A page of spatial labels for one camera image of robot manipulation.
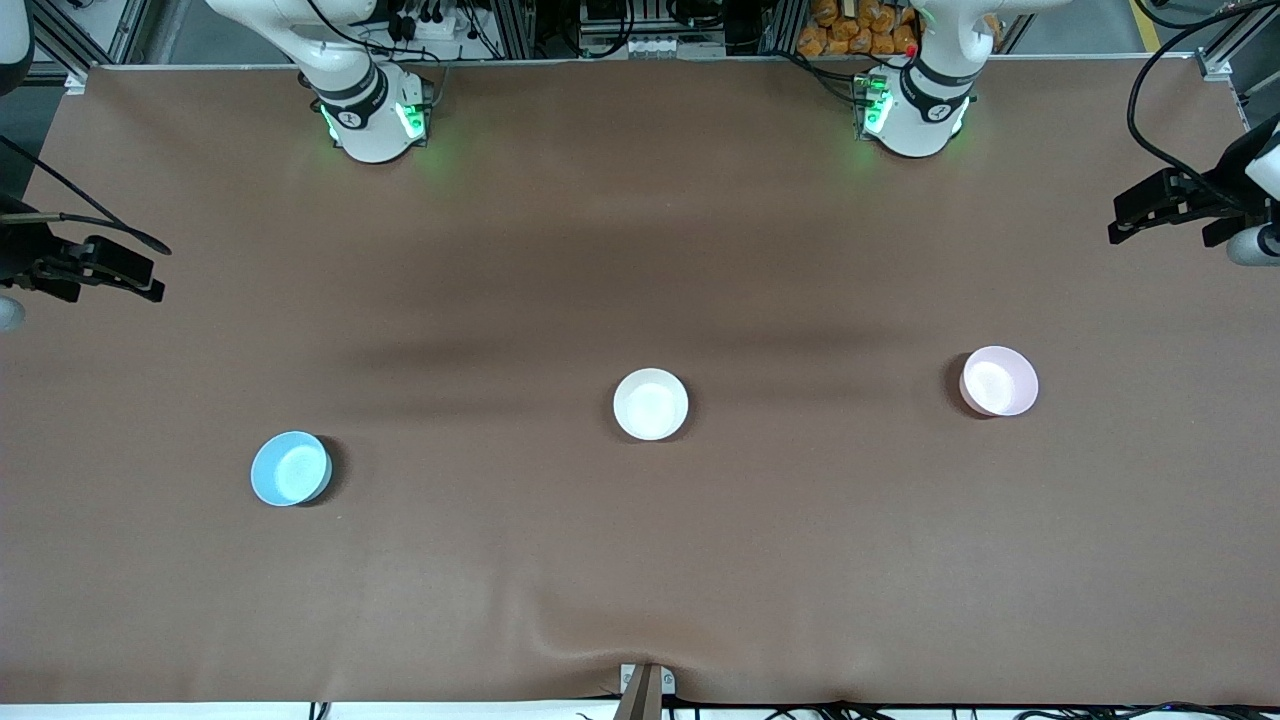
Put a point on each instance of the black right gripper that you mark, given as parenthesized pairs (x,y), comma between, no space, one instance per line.
(22,252)

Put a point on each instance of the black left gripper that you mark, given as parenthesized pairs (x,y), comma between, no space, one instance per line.
(1211,196)

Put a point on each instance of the pink bowl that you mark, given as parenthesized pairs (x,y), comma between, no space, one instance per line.
(1000,382)

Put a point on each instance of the blue bowl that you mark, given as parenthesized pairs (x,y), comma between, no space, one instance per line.
(290,470)

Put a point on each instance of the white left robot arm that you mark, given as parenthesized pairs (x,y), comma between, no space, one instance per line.
(915,110)

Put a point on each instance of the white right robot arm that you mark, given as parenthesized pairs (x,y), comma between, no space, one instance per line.
(365,110)

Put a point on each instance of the white bowl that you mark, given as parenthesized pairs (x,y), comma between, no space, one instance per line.
(650,403)

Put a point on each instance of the orange snack packets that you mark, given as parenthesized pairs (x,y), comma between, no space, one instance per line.
(850,30)

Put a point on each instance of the black plugs and sockets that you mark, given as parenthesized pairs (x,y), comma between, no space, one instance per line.
(420,20)

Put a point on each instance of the white power strip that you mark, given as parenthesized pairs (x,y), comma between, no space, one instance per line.
(665,46)

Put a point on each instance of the brown table mat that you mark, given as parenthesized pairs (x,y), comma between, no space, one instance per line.
(640,560)

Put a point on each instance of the aluminium frame corner post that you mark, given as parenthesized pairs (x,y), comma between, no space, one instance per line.
(70,40)
(1235,45)

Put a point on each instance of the silver camera mount bracket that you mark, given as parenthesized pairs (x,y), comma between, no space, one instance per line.
(647,690)

